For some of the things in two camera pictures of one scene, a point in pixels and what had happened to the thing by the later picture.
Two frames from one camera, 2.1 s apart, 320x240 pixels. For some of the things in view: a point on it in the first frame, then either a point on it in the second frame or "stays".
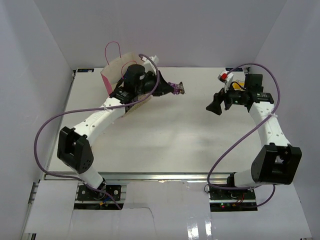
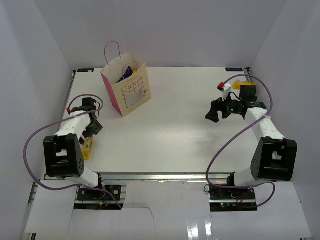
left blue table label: [85, 70] stays
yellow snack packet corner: [236, 87] stays
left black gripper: [163, 88] -> [94, 130]
